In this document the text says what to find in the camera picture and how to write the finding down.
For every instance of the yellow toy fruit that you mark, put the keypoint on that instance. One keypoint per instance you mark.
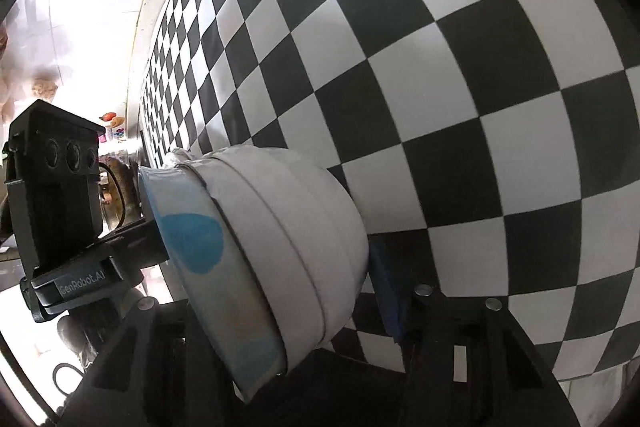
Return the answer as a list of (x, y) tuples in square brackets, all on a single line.
[(119, 121)]

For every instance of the plain white bowl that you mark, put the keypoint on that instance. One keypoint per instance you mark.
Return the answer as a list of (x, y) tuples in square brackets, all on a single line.
[(325, 227)]

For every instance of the black white checkered mat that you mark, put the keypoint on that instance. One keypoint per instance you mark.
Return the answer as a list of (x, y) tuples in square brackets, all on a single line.
[(450, 57)]

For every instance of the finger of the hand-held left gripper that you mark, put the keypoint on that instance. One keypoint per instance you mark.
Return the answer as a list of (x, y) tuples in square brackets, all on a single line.
[(152, 243)]

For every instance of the colourful small toys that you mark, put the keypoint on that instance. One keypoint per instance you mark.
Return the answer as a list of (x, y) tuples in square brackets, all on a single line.
[(116, 133)]

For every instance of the white bowl with blue spots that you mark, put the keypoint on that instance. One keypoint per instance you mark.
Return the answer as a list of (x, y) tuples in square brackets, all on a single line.
[(195, 237)]

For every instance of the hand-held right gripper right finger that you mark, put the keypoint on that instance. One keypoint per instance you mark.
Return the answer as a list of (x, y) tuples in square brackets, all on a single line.
[(387, 292)]

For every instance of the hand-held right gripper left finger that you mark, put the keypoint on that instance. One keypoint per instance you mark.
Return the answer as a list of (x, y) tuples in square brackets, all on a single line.
[(150, 357)]

